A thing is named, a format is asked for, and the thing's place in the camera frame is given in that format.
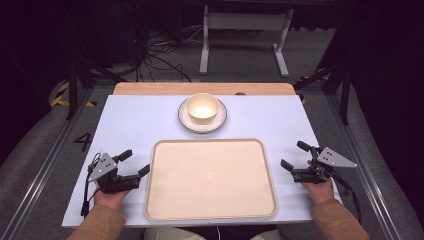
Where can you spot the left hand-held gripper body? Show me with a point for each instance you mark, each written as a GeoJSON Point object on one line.
{"type": "Point", "coordinates": [111, 181]}

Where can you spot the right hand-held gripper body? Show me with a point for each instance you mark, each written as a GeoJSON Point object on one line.
{"type": "Point", "coordinates": [313, 175]}

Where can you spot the person's left hand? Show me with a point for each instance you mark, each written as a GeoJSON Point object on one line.
{"type": "Point", "coordinates": [110, 199]}

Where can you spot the person's right hand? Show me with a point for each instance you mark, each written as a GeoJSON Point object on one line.
{"type": "Point", "coordinates": [319, 192]}

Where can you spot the white table mat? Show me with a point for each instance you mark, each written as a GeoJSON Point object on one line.
{"type": "Point", "coordinates": [140, 123]}

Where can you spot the cream plate with dark rim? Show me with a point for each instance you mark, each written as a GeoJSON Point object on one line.
{"type": "Point", "coordinates": [186, 121]}

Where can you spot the beige rectangular tray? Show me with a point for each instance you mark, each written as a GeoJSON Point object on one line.
{"type": "Point", "coordinates": [210, 180]}

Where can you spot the person's legs in light trousers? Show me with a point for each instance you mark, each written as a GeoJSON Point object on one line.
{"type": "Point", "coordinates": [173, 234]}

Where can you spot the black tripod stand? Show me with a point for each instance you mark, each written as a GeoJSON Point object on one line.
{"type": "Point", "coordinates": [75, 76]}
{"type": "Point", "coordinates": [340, 78]}

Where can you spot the cream bowl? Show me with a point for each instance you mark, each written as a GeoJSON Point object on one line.
{"type": "Point", "coordinates": [202, 107]}

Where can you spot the yellow black hazard tape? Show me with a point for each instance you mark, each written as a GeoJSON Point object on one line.
{"type": "Point", "coordinates": [60, 96]}

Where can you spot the white metal stand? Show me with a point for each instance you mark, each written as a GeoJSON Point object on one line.
{"type": "Point", "coordinates": [245, 20]}

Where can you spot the aluminium floor rail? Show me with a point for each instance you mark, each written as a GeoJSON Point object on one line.
{"type": "Point", "coordinates": [370, 176]}
{"type": "Point", "coordinates": [43, 163]}

